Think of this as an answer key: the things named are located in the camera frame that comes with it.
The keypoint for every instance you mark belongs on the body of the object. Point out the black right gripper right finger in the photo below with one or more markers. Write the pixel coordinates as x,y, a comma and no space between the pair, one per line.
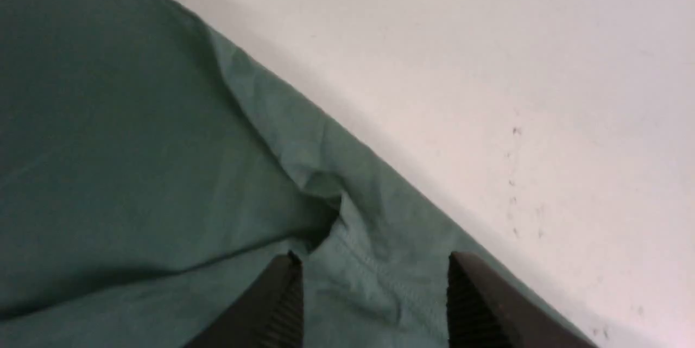
484,310

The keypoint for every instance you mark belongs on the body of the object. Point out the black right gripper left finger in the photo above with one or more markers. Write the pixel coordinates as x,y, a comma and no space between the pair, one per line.
270,313

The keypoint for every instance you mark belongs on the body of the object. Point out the green long sleeve shirt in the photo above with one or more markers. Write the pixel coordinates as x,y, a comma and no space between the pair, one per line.
151,170

